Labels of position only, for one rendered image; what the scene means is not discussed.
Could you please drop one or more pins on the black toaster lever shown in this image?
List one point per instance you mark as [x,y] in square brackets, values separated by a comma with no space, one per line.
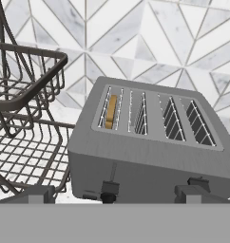
[110,186]
[198,183]

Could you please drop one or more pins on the black toaster knob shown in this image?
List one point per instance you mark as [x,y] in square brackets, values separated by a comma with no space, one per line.
[108,198]

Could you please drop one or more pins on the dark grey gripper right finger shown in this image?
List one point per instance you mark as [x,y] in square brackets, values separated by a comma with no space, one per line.
[193,193]

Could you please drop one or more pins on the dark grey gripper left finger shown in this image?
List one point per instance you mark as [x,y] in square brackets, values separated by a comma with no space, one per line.
[37,195]

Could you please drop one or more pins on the grey four-slot toaster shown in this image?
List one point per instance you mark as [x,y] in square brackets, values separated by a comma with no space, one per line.
[151,148]

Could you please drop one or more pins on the brown bread slice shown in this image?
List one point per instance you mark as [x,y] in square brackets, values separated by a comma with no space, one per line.
[111,112]

